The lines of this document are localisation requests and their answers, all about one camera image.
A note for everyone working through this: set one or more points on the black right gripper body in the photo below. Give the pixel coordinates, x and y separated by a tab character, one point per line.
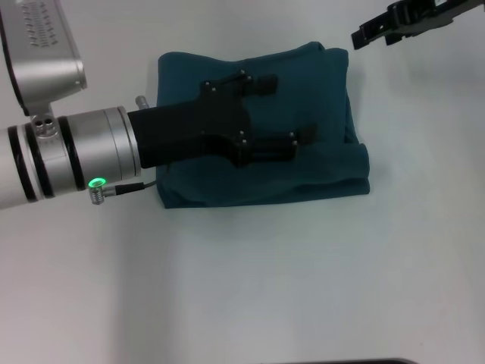
435	11

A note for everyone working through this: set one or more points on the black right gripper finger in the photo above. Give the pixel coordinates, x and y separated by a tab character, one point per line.
379	26

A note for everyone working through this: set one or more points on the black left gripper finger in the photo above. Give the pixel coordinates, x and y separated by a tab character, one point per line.
254	83
273	149

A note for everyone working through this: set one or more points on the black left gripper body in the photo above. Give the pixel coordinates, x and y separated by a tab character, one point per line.
189	125

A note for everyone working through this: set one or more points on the teal t-shirt with cream letters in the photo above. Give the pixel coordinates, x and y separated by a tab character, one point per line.
310	113

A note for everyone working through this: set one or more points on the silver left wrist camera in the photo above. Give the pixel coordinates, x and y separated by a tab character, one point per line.
38	53

